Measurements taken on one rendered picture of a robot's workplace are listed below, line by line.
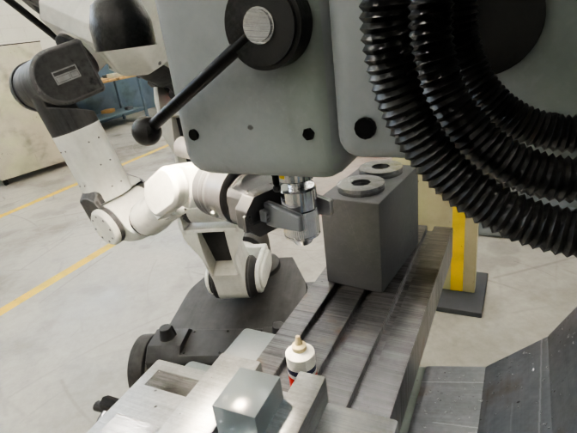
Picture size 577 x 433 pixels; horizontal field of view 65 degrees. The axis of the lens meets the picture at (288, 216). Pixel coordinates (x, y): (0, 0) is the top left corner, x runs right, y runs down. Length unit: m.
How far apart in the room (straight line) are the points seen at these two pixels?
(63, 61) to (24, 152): 5.80
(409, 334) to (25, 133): 6.21
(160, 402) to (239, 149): 0.35
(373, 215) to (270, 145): 0.41
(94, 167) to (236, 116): 0.52
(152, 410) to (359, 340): 0.34
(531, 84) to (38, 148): 6.57
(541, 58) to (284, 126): 0.21
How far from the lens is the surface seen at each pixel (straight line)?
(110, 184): 0.93
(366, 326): 0.81
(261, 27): 0.38
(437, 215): 2.43
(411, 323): 0.82
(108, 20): 0.58
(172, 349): 1.45
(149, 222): 0.86
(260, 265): 1.53
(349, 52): 0.37
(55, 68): 0.90
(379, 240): 0.84
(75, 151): 0.93
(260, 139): 0.44
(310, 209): 0.55
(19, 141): 6.66
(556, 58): 0.35
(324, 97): 0.41
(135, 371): 1.51
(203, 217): 1.30
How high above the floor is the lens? 1.46
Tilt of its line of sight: 23 degrees down
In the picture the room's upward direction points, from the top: 7 degrees counter-clockwise
